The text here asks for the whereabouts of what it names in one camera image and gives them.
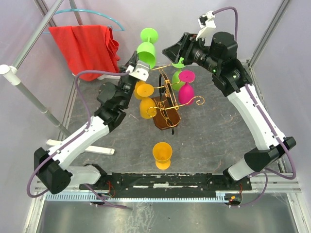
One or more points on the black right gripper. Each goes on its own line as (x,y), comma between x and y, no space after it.
(183,48)

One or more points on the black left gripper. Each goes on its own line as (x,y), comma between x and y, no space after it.
(132,61)

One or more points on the green plastic wine glass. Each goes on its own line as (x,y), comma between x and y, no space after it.
(176,83)

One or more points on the pink plastic wine glass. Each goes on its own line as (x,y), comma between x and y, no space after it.
(186,92)

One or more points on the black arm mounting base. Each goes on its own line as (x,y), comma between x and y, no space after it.
(161,193)

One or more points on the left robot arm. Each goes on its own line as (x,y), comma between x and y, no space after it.
(53,167)

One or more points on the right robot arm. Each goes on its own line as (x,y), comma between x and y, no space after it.
(231,78)

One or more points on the white drying rack stand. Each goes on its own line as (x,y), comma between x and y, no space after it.
(23,127)

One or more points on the red cloth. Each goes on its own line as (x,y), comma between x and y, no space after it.
(89,47)

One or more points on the teal wire hanger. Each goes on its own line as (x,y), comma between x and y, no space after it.
(115,25)

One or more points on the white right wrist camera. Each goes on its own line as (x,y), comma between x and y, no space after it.
(207,25)

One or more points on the gold wire wine glass rack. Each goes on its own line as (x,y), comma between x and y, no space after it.
(167,104)

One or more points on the aluminium frame post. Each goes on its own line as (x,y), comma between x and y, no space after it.
(269,32)

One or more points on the aluminium rail beam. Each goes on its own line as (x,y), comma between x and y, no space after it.
(274,182)

